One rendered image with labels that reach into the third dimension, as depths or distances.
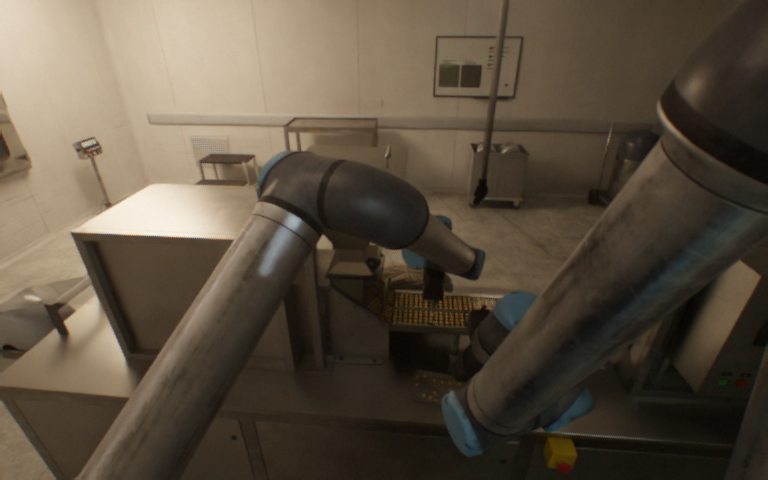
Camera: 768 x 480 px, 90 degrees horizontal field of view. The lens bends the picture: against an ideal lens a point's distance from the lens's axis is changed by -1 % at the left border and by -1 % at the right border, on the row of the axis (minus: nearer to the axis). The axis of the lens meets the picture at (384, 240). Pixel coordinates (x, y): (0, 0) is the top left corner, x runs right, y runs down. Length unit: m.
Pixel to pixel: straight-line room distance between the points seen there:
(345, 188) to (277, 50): 4.62
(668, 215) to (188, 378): 0.54
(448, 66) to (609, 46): 1.73
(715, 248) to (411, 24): 4.66
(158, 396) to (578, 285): 0.50
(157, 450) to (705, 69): 0.63
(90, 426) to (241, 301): 1.39
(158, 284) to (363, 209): 1.06
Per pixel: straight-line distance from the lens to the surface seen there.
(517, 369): 0.46
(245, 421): 1.53
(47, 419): 2.01
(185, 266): 1.42
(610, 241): 0.33
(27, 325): 2.23
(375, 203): 0.57
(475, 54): 4.90
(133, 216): 1.55
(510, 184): 4.71
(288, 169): 0.64
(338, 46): 4.97
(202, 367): 0.58
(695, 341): 1.44
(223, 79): 5.46
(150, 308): 1.61
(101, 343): 1.94
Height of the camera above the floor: 1.89
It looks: 29 degrees down
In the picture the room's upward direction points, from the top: straight up
